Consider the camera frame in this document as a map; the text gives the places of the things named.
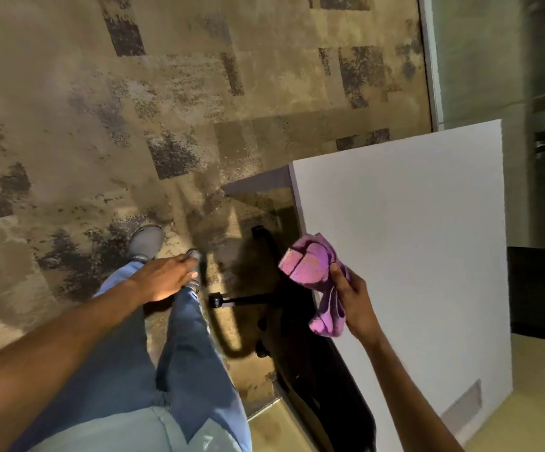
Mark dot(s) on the person's left forearm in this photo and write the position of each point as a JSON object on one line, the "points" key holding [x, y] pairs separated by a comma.
{"points": [[51, 353]]}

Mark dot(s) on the person's right forearm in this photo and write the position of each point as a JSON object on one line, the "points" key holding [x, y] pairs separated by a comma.
{"points": [[406, 395]]}

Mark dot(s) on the person's right thumb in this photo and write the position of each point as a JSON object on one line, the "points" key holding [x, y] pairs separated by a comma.
{"points": [[337, 276]]}

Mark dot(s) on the person's right hand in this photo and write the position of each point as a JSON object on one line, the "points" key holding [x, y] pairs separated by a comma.
{"points": [[358, 308]]}

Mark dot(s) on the black office chair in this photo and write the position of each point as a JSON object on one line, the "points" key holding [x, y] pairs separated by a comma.
{"points": [[541, 294], [315, 371]]}

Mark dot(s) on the white partition frame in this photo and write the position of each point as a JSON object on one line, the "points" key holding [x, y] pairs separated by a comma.
{"points": [[430, 61]]}

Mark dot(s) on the person's left hand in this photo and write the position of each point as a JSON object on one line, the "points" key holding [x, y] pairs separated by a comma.
{"points": [[162, 280]]}

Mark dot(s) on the purple microfibre cloth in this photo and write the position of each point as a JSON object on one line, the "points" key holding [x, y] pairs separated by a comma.
{"points": [[308, 263]]}

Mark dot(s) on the person's left fingers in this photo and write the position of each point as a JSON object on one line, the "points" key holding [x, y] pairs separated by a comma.
{"points": [[188, 273]]}

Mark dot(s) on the light blue shirt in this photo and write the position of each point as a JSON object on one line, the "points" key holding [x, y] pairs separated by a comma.
{"points": [[126, 433]]}

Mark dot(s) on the glass partition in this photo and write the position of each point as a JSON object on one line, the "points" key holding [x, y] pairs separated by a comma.
{"points": [[503, 61]]}

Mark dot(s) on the blue trousers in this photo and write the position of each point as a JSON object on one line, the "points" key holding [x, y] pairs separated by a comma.
{"points": [[187, 362]]}

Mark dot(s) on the grey shoe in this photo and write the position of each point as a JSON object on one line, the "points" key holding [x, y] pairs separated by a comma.
{"points": [[195, 272], [144, 243]]}

